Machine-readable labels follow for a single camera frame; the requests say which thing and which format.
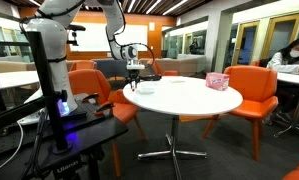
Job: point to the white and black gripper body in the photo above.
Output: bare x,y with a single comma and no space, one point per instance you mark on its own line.
133,68

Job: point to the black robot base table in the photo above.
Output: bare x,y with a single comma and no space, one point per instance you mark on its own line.
85,135

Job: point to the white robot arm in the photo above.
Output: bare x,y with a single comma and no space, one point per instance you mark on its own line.
53,19

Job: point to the white bowl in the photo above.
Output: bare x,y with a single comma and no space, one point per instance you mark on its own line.
144,88

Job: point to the orange chair behind table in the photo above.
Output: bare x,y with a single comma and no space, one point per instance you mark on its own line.
155,66

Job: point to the round white table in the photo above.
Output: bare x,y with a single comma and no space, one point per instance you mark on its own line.
182,96

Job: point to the orange chair behind robot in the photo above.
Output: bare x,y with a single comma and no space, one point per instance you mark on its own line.
91,82

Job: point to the beige sofa in background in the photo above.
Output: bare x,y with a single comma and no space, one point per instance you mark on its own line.
184,64

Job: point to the pink tissue box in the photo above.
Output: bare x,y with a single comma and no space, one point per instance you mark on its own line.
217,81

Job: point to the orange chair right of table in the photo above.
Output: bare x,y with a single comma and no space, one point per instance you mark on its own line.
257,85

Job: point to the white table at left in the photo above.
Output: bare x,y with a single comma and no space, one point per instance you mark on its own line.
18,79

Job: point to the person in face mask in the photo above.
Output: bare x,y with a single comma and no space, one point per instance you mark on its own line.
286,60

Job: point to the white table at right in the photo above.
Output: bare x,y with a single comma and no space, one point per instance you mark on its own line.
293,79

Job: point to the whiteboard on orange wall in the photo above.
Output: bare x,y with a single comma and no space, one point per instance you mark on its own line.
94,38

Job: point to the black camera stand pole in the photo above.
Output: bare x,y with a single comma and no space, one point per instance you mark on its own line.
44,74

